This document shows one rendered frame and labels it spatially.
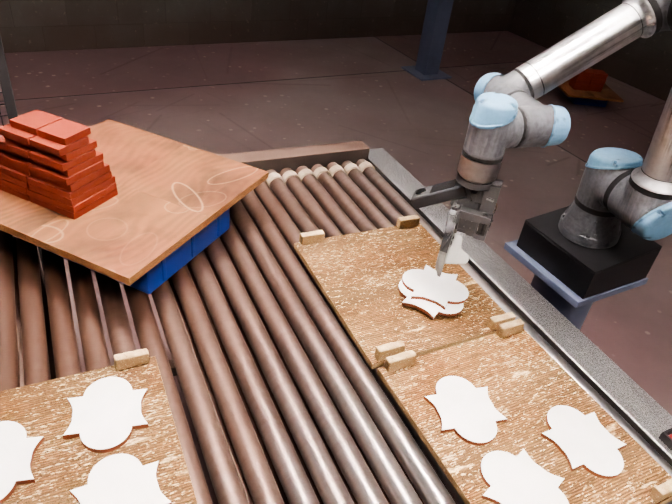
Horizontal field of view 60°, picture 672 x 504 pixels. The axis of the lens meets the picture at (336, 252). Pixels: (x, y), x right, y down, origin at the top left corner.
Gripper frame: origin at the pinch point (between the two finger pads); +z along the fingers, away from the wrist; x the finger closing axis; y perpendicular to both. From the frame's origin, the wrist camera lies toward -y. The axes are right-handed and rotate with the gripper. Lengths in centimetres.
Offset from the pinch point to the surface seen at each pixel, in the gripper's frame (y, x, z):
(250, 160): -62, 31, 9
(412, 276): -5.4, 0.3, 7.6
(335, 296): -18.9, -11.4, 10.1
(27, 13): -382, 266, 74
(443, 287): 1.8, -0.1, 7.6
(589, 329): 63, 131, 104
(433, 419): 8.1, -33.8, 10.1
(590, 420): 33.9, -22.1, 9.3
